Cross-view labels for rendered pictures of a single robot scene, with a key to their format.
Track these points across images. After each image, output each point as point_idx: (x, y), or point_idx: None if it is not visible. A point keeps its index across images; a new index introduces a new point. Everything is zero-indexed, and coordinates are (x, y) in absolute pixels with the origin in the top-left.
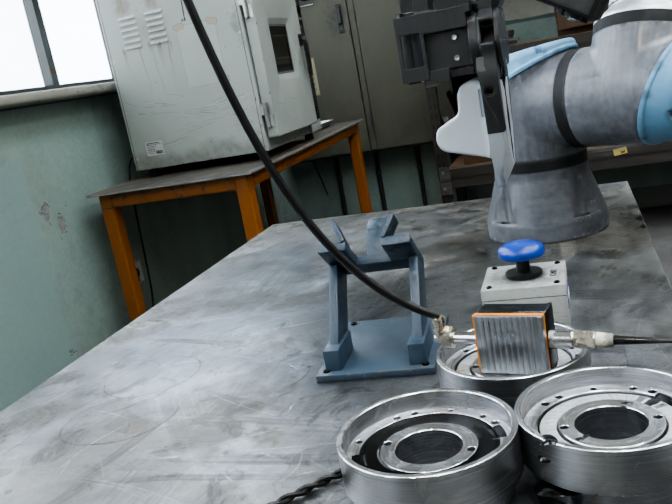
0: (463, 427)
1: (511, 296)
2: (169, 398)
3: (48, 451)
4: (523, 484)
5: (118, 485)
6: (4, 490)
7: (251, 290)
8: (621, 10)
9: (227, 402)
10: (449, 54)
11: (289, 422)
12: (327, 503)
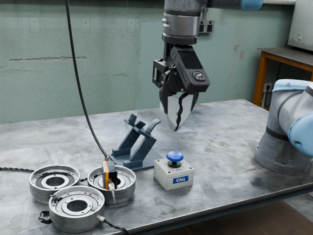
0: (66, 183)
1: (159, 167)
2: (88, 137)
3: (54, 132)
4: None
5: (42, 148)
6: (35, 135)
7: None
8: (309, 86)
9: (90, 146)
10: (161, 79)
11: (82, 160)
12: None
